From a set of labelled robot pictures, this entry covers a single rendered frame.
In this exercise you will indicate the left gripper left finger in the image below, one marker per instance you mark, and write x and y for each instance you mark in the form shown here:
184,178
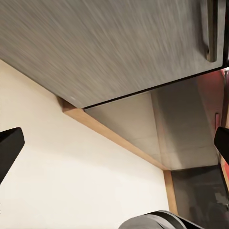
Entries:
11,143

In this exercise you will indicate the dishwasher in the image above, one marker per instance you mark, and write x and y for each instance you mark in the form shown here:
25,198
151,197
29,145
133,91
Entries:
91,51

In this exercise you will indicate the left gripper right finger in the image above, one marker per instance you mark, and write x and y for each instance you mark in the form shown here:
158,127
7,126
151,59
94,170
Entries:
221,141

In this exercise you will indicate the cabinet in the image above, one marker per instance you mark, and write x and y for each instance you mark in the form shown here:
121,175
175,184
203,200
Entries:
174,123
202,196

